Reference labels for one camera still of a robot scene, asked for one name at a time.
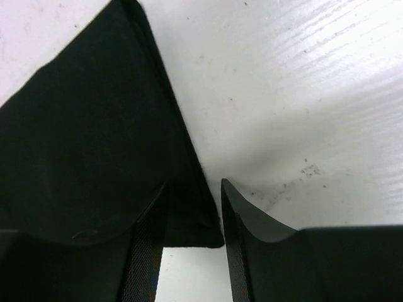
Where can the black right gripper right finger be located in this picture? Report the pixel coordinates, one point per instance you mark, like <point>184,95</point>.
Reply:
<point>270,261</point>

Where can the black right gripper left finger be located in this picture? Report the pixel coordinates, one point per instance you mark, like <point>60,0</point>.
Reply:
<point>123,269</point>

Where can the black tank top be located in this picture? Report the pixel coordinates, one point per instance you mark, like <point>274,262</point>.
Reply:
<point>88,140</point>

